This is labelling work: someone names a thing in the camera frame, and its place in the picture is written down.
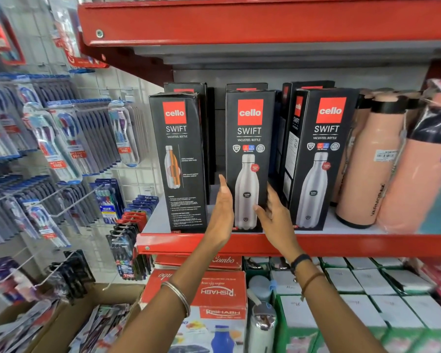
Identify person's right hand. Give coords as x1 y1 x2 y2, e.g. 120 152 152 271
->
253 183 302 260

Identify person's left hand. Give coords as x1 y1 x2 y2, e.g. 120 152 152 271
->
205 174 235 251

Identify black bottle box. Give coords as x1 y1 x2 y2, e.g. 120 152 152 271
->
163 82 210 202
225 89 277 233
226 82 269 93
149 92 208 234
280 88 359 231
276 80 336 188

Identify person's left forearm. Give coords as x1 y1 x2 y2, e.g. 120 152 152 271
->
108 240 229 353

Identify person's right forearm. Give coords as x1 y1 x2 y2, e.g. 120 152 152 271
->
284 251 389 353

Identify black bottle box, cutaway print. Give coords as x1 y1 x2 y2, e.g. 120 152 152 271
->
149 92 208 234

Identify flat red combo box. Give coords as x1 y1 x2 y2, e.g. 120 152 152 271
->
154 254 243 271

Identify black wristband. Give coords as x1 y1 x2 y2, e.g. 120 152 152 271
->
290 253 313 275

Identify clear plastic bottle, blue cap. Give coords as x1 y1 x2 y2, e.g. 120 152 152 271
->
247 275 277 303

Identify blue and red packs row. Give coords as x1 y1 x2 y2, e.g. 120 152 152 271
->
116 195 159 234

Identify red metal shelf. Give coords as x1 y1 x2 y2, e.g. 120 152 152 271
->
136 185 441 258
77 0 441 87

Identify red and white bottle set box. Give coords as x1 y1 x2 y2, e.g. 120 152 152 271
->
139 268 248 353

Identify silver metal bangle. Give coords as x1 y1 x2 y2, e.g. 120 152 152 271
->
160 281 191 319

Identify black toothbrush packs on hook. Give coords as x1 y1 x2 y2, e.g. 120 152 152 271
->
106 222 154 282

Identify steel bottle with plastic lid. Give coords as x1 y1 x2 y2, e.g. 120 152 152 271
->
246 288 278 353

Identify blue toothbrush multipacks on hook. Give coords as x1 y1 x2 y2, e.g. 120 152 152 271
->
90 178 126 225

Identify row of hanging toothbrush packs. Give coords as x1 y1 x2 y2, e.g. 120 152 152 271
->
47 98 123 177
108 99 150 168
0 72 83 185
0 175 100 249

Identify peach flask with black band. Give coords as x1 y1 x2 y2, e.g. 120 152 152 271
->
330 89 375 207
335 92 421 229

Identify stack of white green boxes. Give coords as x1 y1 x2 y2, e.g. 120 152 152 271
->
243 256 441 353

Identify peach flask in plastic wrap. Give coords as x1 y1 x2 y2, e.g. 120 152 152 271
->
377 79 441 235

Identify dark hanging packs on hook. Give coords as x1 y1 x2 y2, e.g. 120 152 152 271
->
46 249 96 305

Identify pile of toothbrush packets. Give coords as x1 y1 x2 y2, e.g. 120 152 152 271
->
68 303 132 353

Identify pink packaged item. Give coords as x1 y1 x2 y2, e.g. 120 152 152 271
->
408 257 441 313

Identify brown cardboard carton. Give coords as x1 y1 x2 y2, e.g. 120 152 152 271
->
0 282 146 353

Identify red-edged hanging blister packs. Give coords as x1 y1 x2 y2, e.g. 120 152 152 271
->
47 0 109 69

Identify mixed hanging packs on hook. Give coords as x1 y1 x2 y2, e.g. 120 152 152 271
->
0 256 39 306

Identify pile of flat blister packets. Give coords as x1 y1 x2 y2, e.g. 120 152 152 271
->
0 299 60 353

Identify red hanging toothbrush packs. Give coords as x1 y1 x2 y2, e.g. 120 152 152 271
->
0 0 27 66

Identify brown thread bracelet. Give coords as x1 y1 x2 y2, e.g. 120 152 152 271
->
299 271 326 302

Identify white wire grid panel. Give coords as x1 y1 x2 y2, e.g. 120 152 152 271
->
0 0 166 287

